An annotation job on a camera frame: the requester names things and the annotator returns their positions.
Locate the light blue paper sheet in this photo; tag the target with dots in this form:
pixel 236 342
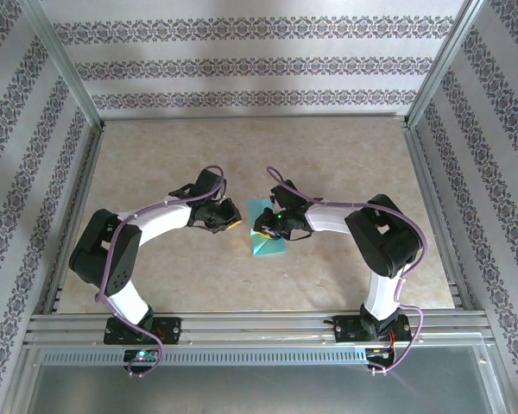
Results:
pixel 267 249

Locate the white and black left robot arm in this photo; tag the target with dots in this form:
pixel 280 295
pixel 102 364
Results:
pixel 164 220

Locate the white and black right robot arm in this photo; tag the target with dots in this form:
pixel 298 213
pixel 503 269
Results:
pixel 328 217

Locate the grey metal sheet panel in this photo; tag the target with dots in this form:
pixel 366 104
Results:
pixel 259 388

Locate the small controller circuit board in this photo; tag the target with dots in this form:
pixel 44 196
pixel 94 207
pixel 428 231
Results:
pixel 380 353
pixel 141 355

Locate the aluminium mounting rail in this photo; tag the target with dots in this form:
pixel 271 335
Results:
pixel 259 328

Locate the aluminium table end rail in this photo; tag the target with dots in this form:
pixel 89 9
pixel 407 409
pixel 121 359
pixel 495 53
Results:
pixel 254 117

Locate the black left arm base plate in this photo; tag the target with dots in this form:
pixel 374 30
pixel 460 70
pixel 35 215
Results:
pixel 172 330

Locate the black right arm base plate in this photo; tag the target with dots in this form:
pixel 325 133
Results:
pixel 345 330

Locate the aluminium table side rail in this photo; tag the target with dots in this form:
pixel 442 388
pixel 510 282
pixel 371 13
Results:
pixel 425 172
pixel 91 155

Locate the aluminium frame post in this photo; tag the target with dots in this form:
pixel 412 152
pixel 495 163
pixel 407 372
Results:
pixel 65 64
pixel 441 64

